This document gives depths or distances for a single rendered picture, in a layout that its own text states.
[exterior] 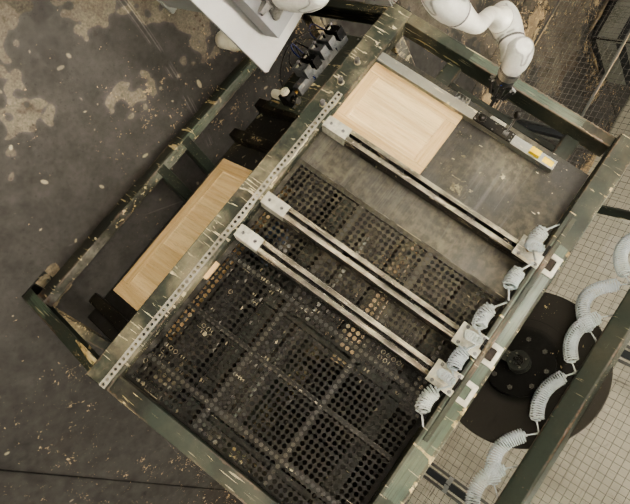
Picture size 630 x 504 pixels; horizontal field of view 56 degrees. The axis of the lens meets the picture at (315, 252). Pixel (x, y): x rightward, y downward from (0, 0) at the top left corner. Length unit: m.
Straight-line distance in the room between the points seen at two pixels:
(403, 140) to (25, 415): 2.48
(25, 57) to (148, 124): 0.67
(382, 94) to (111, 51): 1.31
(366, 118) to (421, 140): 0.27
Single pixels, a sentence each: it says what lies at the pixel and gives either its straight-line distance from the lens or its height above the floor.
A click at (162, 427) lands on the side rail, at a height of 1.14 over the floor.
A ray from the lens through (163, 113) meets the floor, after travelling 3.35.
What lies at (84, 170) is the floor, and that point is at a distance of 3.22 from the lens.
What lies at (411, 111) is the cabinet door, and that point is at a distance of 2.88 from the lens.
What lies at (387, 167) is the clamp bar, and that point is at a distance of 2.68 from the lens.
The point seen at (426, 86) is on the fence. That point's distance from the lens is 2.92.
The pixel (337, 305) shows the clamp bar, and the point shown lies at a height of 1.38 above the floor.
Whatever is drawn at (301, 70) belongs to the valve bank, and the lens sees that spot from 2.86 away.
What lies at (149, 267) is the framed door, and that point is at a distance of 3.14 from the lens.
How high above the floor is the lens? 2.85
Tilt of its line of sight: 40 degrees down
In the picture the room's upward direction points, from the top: 118 degrees clockwise
